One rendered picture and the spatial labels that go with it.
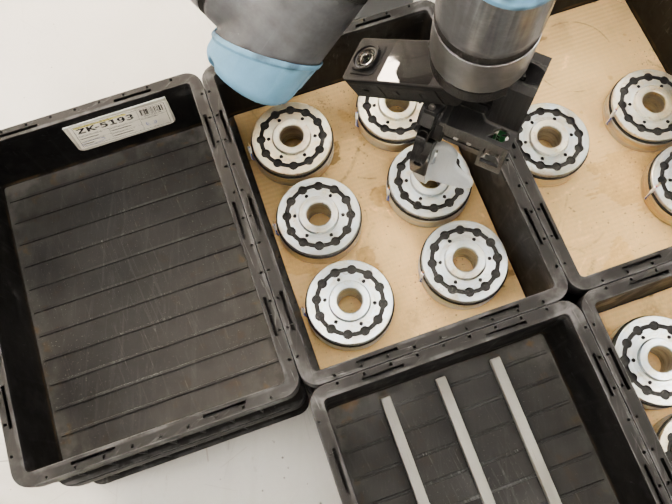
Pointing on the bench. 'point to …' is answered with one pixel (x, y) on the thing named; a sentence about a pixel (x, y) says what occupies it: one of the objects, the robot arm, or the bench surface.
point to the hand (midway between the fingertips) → (430, 148)
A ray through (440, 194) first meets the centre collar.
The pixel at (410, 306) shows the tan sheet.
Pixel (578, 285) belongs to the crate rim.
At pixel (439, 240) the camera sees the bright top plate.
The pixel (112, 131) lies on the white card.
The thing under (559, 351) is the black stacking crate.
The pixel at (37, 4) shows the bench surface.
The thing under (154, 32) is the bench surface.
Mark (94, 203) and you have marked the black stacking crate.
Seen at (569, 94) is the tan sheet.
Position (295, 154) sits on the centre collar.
